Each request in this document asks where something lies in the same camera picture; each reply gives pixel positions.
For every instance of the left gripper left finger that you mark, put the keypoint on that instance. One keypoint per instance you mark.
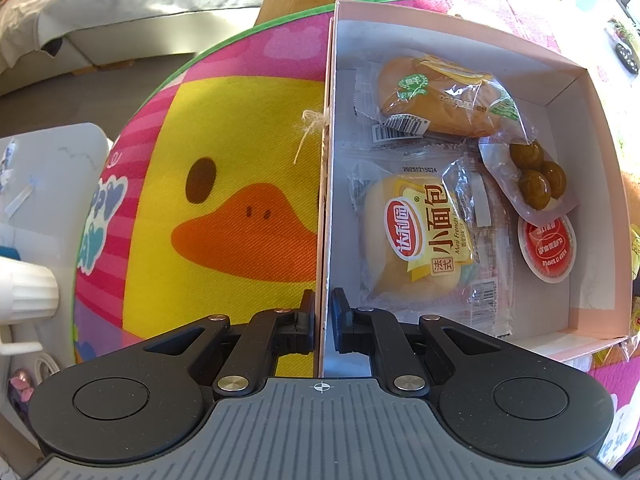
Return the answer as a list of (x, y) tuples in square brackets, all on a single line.
[(268, 336)]

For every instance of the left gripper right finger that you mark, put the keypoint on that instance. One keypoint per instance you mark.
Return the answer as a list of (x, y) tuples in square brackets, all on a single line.
[(377, 334)]

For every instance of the small bread yellow label packet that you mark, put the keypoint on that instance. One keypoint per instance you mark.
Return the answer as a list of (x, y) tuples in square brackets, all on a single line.
[(416, 246)]

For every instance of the pink cardboard gift box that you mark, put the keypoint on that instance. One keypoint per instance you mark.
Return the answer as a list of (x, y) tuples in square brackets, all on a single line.
[(559, 101)]

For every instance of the dark snack bar clear packet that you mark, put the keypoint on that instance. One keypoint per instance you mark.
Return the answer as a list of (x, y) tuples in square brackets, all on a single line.
[(386, 137)]

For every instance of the red spoon-shaped jelly cup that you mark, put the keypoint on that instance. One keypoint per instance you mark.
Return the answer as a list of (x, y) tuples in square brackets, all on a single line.
[(549, 251)]

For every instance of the brown balls snack packet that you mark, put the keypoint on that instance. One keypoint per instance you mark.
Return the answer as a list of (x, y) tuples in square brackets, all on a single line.
[(533, 182)]

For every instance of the bread packet green label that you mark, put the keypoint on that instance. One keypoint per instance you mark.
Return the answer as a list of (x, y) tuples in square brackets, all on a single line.
[(416, 95)]

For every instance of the hawthorn lollipop red packet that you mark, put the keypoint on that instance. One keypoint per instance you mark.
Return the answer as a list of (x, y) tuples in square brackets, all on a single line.
[(491, 294)]

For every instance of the colourful cartoon play mat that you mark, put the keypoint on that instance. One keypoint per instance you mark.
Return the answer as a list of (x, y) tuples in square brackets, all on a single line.
[(209, 212)]

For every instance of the white ribbed cup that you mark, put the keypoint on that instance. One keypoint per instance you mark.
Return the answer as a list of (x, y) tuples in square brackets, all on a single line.
[(27, 292)]

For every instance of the white side table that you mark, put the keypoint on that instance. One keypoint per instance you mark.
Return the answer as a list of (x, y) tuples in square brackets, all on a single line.
[(47, 179)]

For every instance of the beige sofa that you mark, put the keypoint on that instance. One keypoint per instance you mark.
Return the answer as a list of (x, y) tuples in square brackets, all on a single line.
[(41, 39)]

